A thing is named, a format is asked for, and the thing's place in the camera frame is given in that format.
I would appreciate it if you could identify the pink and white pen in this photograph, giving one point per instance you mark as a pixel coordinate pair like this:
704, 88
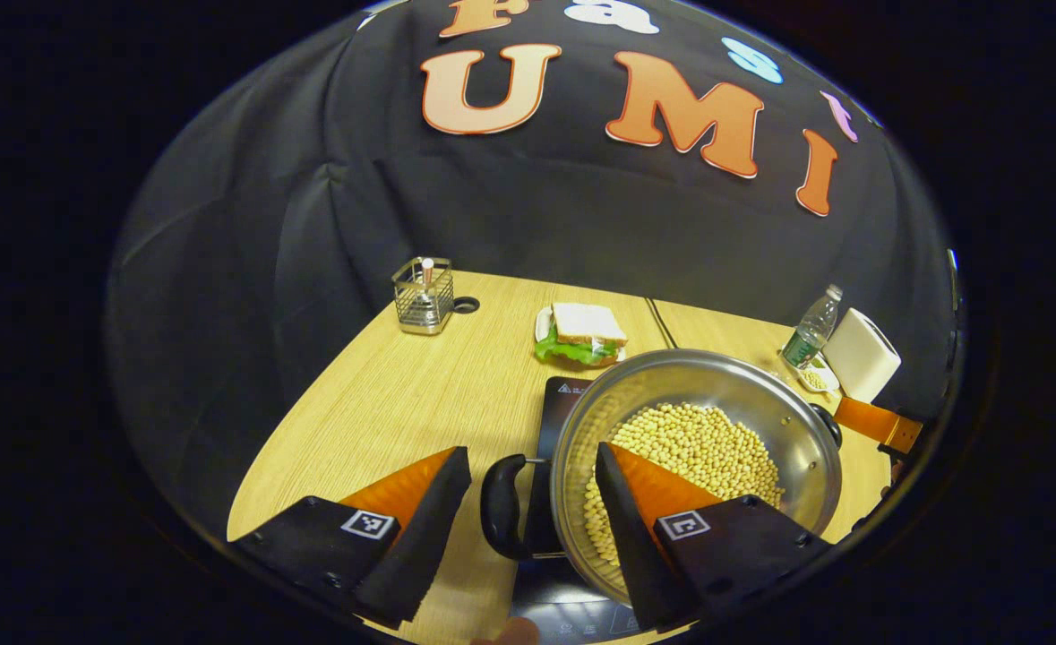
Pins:
426, 269

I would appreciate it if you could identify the sandwich with lettuce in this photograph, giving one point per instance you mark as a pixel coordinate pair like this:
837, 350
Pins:
586, 327

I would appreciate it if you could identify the white toaster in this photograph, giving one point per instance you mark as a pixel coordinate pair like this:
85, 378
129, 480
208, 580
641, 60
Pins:
863, 354

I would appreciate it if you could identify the black backdrop cloth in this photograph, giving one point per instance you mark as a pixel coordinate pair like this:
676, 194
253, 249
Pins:
313, 224

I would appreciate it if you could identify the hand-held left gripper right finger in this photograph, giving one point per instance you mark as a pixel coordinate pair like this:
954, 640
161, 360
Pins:
635, 555

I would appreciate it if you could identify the stainless steel pot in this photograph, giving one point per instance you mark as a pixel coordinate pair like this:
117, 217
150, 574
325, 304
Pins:
698, 376

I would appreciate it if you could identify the clear plastic water bottle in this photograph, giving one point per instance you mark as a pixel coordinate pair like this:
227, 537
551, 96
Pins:
810, 331

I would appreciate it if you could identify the white divided dish of beans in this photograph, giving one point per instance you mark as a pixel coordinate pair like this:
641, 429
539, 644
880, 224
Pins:
816, 381

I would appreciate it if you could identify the pile of soybeans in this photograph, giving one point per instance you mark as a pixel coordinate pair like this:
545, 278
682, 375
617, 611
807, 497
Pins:
698, 439

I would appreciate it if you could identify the black induction cooktop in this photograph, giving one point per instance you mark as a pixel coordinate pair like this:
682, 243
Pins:
572, 618

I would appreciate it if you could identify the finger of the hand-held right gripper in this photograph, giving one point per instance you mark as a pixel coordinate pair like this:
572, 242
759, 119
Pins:
877, 421

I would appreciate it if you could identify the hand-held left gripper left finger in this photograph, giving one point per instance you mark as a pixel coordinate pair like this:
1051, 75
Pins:
420, 537

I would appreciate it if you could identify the small white plate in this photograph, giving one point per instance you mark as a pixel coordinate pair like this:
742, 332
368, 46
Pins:
542, 324

